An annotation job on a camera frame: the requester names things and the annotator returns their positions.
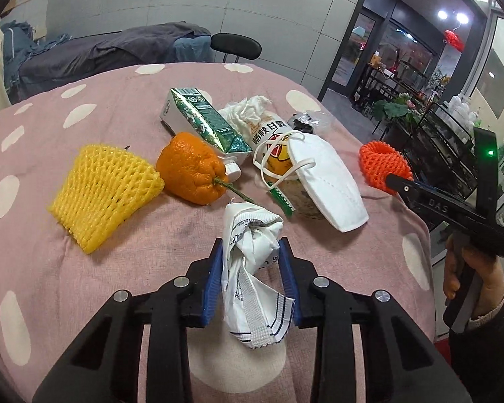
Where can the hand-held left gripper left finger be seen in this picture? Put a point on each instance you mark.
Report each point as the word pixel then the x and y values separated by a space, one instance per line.
pixel 214 285

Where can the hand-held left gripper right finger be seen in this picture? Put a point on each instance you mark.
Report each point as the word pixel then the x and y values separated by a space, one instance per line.
pixel 287 285

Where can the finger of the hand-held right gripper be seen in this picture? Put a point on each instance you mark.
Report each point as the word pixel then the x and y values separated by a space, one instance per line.
pixel 399 184

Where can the white printed bag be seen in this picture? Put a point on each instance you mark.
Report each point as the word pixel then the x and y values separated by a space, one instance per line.
pixel 252 243

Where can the green milk carton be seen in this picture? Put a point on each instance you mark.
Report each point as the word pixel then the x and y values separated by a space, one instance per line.
pixel 199 119

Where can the person's right forearm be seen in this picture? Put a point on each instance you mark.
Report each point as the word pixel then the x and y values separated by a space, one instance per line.
pixel 487 352

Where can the person's right hand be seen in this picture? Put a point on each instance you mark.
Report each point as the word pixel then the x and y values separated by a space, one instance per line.
pixel 483 277

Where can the orange foam fruit net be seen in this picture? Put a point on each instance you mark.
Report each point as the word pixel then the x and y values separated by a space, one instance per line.
pixel 382 159

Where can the black metal rack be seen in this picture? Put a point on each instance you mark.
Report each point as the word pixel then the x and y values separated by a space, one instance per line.
pixel 441 155

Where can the white face mask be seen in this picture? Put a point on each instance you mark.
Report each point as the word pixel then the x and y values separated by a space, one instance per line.
pixel 332 184

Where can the green potted plant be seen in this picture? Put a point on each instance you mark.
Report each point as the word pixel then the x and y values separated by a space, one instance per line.
pixel 392 109

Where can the cluster of white bottles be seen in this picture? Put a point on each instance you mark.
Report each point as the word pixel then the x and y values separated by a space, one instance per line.
pixel 462 111

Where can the dark wooden table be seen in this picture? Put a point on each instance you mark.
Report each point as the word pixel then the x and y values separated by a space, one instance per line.
pixel 386 88

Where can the clear plastic wrapper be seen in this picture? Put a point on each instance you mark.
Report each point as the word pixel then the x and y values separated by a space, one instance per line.
pixel 304 122

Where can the orange tangerine with stem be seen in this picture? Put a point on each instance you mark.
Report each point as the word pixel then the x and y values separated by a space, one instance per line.
pixel 191 168

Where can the yellow juice bottle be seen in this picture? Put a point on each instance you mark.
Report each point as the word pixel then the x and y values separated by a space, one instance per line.
pixel 277 155

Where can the yellow foam fruit net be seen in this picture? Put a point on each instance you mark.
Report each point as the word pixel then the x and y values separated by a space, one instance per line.
pixel 105 193

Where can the pink dotted blanket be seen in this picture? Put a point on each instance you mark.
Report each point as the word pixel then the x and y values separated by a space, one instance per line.
pixel 67 285

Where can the red lantern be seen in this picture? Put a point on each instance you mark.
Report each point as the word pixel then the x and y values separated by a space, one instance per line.
pixel 454 41

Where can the crumpled white tissue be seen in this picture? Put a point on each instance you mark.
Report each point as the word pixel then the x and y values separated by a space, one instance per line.
pixel 245 111

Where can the black chair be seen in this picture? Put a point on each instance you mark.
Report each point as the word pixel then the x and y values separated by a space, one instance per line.
pixel 235 44

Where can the pile of clothes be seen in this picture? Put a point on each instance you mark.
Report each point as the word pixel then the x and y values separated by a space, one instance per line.
pixel 101 52

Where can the blue cloth pile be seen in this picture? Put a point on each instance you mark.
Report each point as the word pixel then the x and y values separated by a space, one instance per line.
pixel 21 46

